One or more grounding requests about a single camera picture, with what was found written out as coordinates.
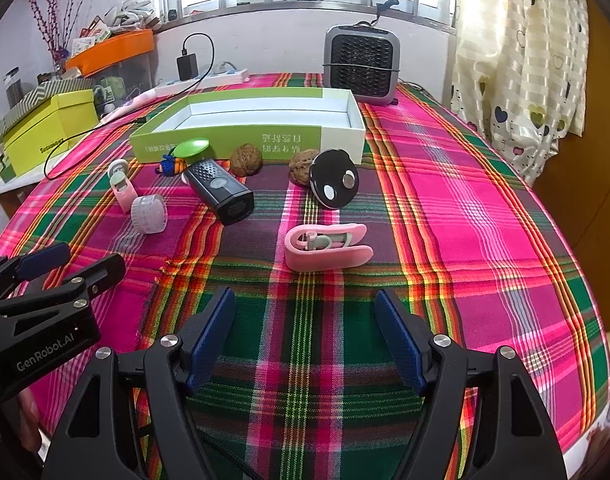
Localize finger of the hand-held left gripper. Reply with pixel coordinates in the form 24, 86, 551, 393
0, 241, 70, 306
0, 252, 127, 332

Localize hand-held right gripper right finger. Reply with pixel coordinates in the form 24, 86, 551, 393
374, 289, 568, 480

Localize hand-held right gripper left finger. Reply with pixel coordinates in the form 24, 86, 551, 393
42, 286, 237, 480

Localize translucent white jar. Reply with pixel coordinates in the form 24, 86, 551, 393
130, 194, 167, 236

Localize pink clip with green pad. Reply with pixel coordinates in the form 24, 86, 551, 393
107, 159, 137, 212

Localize black bike light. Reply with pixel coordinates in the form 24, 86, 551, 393
182, 158, 256, 226

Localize green lid clear bottle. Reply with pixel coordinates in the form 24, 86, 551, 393
155, 138, 211, 177

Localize black round disc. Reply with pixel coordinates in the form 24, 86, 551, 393
309, 149, 360, 211

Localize brown walnut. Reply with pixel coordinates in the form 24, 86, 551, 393
289, 149, 320, 187
230, 143, 263, 178

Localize green white cardboard box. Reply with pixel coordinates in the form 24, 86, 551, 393
129, 86, 367, 166

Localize person's left hand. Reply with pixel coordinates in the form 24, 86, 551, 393
15, 389, 42, 443

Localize white side table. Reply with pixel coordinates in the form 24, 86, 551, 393
0, 152, 68, 198

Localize lime green box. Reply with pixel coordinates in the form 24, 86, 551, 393
2, 89, 100, 178

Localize pink green plaid blanket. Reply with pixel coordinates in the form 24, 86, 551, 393
0, 72, 610, 480

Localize grey chevron patterned box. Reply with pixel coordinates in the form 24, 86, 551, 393
0, 78, 93, 150

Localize pink white tube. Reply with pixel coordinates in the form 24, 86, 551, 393
99, 82, 173, 123

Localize dark glass jar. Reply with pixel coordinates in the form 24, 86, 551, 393
4, 67, 24, 108

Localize purple flower branches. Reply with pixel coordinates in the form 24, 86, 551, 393
27, 0, 103, 73

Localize clear bin with orange lid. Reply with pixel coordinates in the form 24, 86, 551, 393
65, 29, 158, 106

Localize white floral bed sheet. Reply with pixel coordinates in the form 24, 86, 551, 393
568, 400, 610, 466

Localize black power adapter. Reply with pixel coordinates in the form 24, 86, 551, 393
177, 49, 200, 81

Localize colourful paper packets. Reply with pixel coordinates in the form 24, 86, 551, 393
72, 17, 113, 58

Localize white power strip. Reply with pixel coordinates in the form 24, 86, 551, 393
157, 67, 250, 88

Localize white plastic bags pile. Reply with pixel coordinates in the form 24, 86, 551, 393
105, 0, 161, 31

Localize brown wooden wardrobe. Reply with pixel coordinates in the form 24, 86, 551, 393
532, 0, 610, 331

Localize grey space heater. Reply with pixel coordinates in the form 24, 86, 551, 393
323, 24, 402, 107

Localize cream heart print curtain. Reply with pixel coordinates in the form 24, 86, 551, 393
450, 0, 588, 186

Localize black charging cable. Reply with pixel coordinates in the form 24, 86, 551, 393
44, 33, 217, 181

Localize black curved handle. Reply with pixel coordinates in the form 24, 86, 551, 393
374, 1, 402, 23

